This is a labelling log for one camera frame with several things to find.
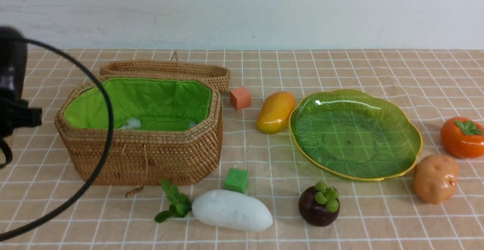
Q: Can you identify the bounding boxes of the green foam cube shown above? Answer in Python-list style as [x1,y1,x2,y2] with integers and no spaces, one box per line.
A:
[223,168,249,194]

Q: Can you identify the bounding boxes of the wicker basket lid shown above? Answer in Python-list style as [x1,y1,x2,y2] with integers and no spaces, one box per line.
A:
[100,51,230,91]

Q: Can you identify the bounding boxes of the white radish green leaves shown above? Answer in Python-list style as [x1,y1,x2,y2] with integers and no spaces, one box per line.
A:
[154,179,273,232]

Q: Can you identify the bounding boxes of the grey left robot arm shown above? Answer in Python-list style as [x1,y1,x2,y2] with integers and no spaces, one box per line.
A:
[0,26,43,168]

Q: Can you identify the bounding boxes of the brown potato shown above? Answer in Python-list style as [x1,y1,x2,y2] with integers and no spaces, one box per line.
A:
[413,154,459,205]

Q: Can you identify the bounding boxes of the green glass leaf plate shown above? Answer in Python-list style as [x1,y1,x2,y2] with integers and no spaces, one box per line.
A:
[288,89,423,182]

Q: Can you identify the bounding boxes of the orange foam cube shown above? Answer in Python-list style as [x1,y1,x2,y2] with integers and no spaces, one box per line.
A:
[230,86,252,110]

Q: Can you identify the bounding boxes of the yellow orange mango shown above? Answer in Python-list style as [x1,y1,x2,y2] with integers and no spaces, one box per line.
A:
[256,91,296,134]

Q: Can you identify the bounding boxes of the dark purple mangosteen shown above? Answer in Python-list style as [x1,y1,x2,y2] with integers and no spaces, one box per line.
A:
[298,181,340,227]

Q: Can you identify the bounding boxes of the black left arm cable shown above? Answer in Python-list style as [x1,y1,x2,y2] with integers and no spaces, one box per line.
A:
[0,37,115,242]

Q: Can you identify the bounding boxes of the wicker basket green lining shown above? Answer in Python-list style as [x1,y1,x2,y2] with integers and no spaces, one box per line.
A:
[54,76,223,186]

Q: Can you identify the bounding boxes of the orange persimmon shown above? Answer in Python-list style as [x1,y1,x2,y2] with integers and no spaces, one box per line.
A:
[440,116,484,159]

